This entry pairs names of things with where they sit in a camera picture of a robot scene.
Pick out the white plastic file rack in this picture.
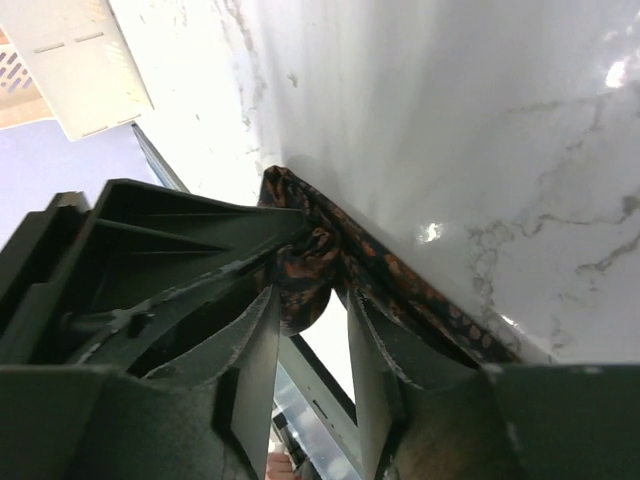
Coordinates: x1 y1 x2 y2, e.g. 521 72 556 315
1 1 152 141

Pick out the dark paisley tie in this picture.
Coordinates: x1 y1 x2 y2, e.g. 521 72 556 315
258 166 519 366

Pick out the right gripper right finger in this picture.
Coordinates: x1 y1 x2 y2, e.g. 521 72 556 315
348 291 639 479

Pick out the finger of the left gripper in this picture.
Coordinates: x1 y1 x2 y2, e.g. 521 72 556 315
1 179 308 367

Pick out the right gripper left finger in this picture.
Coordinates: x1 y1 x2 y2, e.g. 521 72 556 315
1 288 280 479

